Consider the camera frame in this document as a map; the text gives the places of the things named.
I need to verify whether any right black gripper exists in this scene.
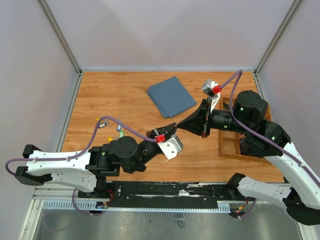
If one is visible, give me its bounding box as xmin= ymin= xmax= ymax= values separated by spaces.
xmin=177 ymin=97 xmax=252 ymax=139

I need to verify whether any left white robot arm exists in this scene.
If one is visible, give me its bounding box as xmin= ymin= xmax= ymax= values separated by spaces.
xmin=13 ymin=123 xmax=183 ymax=198

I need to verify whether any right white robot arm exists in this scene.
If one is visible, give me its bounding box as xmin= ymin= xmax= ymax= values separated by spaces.
xmin=177 ymin=90 xmax=320 ymax=226

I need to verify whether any folded blue cloth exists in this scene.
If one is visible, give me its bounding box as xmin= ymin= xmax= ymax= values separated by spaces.
xmin=146 ymin=76 xmax=197 ymax=119

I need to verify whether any wooden compartment tray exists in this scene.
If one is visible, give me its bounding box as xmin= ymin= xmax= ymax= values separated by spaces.
xmin=218 ymin=96 xmax=275 ymax=165

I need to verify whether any green key tag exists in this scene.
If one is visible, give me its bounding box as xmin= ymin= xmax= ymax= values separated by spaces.
xmin=119 ymin=131 xmax=125 ymax=138

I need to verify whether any light blue key tag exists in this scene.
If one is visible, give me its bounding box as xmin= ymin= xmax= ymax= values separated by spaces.
xmin=116 ymin=124 xmax=122 ymax=132

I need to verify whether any dark rolled tie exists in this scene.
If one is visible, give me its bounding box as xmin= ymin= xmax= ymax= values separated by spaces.
xmin=239 ymin=137 xmax=257 ymax=157

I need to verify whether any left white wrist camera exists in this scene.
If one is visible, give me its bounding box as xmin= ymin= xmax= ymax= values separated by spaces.
xmin=157 ymin=134 xmax=183 ymax=161

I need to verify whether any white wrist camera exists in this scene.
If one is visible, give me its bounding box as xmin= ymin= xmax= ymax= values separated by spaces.
xmin=157 ymin=134 xmax=183 ymax=161
xmin=201 ymin=79 xmax=221 ymax=113

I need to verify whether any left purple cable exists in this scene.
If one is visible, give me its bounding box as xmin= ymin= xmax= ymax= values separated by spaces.
xmin=5 ymin=115 xmax=161 ymax=177

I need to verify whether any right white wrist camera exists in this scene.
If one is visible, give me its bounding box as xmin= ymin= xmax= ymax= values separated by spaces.
xmin=201 ymin=79 xmax=221 ymax=113

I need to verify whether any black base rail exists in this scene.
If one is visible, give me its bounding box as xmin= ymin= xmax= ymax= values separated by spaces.
xmin=76 ymin=181 xmax=254 ymax=212

